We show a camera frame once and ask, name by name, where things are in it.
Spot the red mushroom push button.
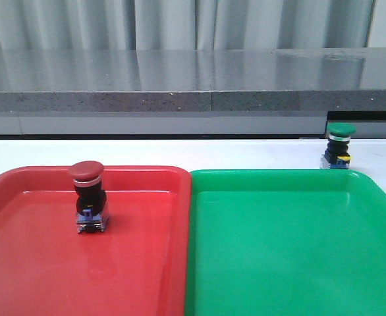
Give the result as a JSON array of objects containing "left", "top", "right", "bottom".
[{"left": 68, "top": 161, "right": 109, "bottom": 234}]

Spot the green mushroom push button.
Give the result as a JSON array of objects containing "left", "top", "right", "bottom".
[{"left": 320, "top": 122, "right": 356, "bottom": 169}]

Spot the green plastic tray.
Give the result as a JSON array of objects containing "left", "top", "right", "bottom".
[{"left": 184, "top": 170, "right": 386, "bottom": 315}]

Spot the grey stone counter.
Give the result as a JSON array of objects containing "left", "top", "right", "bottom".
[{"left": 0, "top": 48, "right": 386, "bottom": 139}]

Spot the red plastic tray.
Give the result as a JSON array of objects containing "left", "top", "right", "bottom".
[{"left": 0, "top": 166, "right": 191, "bottom": 315}]

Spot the white pleated curtain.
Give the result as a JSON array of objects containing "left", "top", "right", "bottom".
[{"left": 0, "top": 1, "right": 386, "bottom": 50}]

